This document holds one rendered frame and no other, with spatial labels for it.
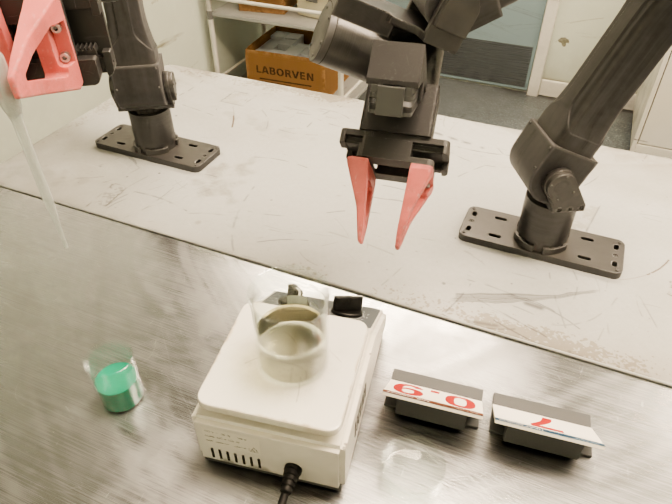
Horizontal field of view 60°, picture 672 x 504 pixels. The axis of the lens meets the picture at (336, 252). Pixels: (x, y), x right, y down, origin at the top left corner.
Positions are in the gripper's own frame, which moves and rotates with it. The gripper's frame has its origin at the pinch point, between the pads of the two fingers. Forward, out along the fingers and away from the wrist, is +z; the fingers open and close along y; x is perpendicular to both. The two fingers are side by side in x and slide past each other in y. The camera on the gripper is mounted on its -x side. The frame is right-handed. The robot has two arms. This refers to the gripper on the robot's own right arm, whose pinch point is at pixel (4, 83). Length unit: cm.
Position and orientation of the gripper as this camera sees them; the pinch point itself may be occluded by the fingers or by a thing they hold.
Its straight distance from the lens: 43.3
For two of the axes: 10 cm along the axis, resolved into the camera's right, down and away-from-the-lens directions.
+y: 9.9, -1.0, 1.2
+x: 0.0, 7.6, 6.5
